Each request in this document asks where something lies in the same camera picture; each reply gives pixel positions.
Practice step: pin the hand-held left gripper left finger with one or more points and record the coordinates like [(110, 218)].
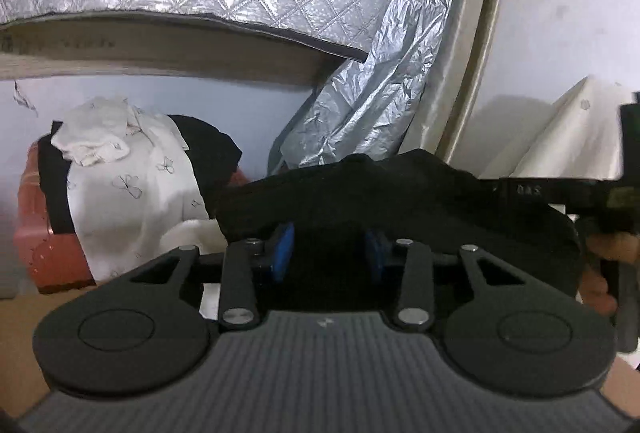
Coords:
[(282, 253)]

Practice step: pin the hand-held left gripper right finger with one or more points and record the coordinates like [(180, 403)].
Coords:
[(374, 254)]

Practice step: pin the black sweater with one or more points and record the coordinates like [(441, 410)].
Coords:
[(425, 193)]

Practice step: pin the person's right hand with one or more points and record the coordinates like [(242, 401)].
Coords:
[(615, 247)]

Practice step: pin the white draped cloth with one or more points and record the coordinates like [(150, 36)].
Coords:
[(565, 138)]

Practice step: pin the white butterfly print cloth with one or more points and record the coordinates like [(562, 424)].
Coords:
[(140, 203)]

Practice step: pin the silver crinkled cover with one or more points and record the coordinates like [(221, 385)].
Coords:
[(375, 78)]

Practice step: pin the white crumpled cloth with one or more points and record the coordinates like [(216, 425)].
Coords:
[(95, 128)]

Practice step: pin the pink suitcase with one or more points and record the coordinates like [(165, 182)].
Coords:
[(50, 258)]

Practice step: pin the brown bed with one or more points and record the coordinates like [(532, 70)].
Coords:
[(30, 338)]

